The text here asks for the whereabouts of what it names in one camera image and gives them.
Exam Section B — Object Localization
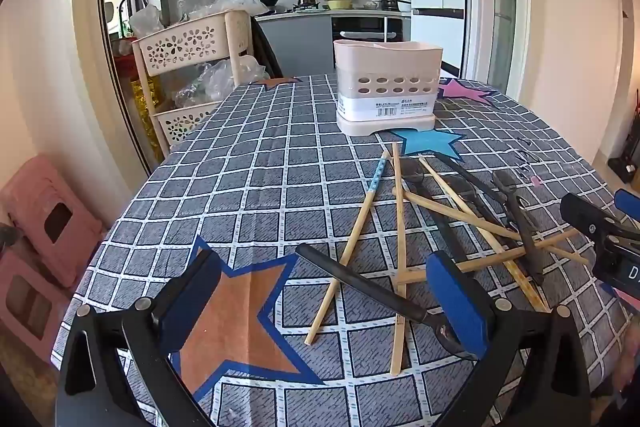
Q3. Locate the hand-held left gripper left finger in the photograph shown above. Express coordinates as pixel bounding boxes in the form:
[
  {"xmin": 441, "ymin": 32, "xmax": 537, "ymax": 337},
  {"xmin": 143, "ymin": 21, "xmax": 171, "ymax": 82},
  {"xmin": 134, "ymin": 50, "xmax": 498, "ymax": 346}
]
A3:
[{"xmin": 55, "ymin": 249, "xmax": 222, "ymax": 427}]

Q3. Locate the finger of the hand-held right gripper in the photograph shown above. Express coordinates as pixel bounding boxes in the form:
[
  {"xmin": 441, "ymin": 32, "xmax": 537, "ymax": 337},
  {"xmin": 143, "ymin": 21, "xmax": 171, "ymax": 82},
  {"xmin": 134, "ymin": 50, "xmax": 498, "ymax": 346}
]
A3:
[
  {"xmin": 615, "ymin": 189, "xmax": 640, "ymax": 218},
  {"xmin": 560, "ymin": 193, "xmax": 640, "ymax": 248}
]

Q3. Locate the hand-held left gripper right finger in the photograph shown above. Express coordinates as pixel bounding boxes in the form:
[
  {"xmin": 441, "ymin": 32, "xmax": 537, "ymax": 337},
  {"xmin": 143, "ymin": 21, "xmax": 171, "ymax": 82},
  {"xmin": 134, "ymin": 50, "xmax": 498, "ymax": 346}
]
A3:
[{"xmin": 425, "ymin": 251, "xmax": 591, "ymax": 427}]

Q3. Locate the black utensil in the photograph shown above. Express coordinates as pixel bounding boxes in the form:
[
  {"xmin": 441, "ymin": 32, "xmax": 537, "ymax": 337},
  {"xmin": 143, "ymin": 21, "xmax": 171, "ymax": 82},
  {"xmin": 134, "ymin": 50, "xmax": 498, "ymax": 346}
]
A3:
[{"xmin": 492, "ymin": 169, "xmax": 547, "ymax": 286}]

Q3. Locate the dark handled utensil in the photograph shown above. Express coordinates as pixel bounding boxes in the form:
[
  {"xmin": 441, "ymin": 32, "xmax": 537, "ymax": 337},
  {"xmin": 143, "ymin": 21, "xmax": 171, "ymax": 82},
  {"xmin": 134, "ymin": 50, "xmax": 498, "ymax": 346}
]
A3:
[{"xmin": 295, "ymin": 244, "xmax": 478, "ymax": 360}]

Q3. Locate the blue patterned chopstick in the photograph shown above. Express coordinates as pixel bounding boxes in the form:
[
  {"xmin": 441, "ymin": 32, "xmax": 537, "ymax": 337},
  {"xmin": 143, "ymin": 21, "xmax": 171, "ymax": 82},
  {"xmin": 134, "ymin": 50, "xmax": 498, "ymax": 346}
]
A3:
[{"xmin": 305, "ymin": 151, "xmax": 391, "ymax": 347}]

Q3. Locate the beige utensil holder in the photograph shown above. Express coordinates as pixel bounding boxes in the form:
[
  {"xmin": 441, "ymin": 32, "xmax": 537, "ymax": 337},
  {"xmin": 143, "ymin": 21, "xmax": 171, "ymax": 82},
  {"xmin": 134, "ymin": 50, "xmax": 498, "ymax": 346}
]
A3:
[{"xmin": 333, "ymin": 39, "xmax": 443, "ymax": 138}]

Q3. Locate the black appliance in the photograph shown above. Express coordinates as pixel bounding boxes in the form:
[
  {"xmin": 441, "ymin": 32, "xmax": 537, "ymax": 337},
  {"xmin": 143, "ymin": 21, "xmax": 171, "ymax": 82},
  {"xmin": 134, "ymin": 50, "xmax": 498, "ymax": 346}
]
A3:
[{"xmin": 607, "ymin": 127, "xmax": 640, "ymax": 182}]

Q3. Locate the checked tablecloth with stars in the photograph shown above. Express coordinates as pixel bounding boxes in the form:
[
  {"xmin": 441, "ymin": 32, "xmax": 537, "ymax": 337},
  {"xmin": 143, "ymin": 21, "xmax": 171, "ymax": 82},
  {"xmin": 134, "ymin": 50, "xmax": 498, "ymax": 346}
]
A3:
[{"xmin": 50, "ymin": 74, "xmax": 636, "ymax": 427}]

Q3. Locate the pink plastic stool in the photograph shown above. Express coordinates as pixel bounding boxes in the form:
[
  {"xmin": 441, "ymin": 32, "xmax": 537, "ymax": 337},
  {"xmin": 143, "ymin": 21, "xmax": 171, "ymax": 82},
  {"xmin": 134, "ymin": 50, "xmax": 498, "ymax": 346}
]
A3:
[
  {"xmin": 0, "ymin": 252, "xmax": 76, "ymax": 358},
  {"xmin": 0, "ymin": 156, "xmax": 106, "ymax": 288}
]

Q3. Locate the yellow oil bottle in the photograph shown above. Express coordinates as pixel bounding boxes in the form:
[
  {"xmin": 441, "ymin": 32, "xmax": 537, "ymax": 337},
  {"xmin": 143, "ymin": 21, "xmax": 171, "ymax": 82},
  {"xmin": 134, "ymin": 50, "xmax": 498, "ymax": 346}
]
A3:
[{"xmin": 131, "ymin": 77, "xmax": 163, "ymax": 148}]

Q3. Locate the crumpled plastic bag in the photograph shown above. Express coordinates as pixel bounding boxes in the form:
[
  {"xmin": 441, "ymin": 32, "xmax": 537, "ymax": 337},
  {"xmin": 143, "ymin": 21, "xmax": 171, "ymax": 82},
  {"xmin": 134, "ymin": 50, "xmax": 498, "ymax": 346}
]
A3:
[{"xmin": 174, "ymin": 57, "xmax": 268, "ymax": 108}]

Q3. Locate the beige storage cart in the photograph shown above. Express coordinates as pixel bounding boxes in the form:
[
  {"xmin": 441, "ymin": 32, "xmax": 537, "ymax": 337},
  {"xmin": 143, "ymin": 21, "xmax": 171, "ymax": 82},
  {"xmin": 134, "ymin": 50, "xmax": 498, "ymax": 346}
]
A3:
[{"xmin": 131, "ymin": 9, "xmax": 253, "ymax": 158}]

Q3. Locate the black chair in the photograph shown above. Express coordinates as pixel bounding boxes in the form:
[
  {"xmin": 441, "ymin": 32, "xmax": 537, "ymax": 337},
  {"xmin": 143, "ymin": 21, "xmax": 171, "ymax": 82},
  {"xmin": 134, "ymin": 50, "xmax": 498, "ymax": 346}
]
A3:
[{"xmin": 250, "ymin": 14, "xmax": 285, "ymax": 80}]

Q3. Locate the built-in oven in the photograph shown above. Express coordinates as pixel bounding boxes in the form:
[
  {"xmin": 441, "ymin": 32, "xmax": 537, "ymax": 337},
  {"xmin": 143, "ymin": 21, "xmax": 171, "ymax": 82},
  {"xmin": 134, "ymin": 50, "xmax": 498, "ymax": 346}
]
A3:
[{"xmin": 331, "ymin": 16, "xmax": 403, "ymax": 44}]

